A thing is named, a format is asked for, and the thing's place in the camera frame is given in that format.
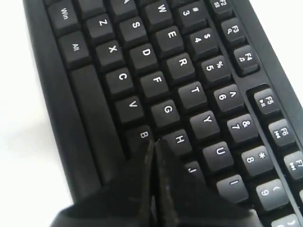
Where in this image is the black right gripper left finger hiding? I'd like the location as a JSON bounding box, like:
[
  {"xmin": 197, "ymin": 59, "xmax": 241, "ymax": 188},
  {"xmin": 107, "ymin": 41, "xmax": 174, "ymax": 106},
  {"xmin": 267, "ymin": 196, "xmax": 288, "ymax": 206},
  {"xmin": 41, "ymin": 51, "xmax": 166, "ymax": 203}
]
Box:
[{"xmin": 51, "ymin": 140, "xmax": 155, "ymax": 227}]

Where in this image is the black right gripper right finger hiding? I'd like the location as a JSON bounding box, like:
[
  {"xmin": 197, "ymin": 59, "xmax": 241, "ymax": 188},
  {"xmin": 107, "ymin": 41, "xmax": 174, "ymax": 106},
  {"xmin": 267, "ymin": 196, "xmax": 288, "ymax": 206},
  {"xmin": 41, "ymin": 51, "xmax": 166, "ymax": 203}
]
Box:
[{"xmin": 155, "ymin": 140, "xmax": 262, "ymax": 227}]

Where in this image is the black acer keyboard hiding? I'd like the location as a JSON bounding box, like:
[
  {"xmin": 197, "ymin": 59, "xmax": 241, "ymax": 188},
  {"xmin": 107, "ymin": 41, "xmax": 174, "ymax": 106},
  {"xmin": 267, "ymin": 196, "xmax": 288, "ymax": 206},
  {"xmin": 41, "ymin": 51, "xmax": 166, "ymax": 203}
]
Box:
[{"xmin": 23, "ymin": 0, "xmax": 303, "ymax": 227}]

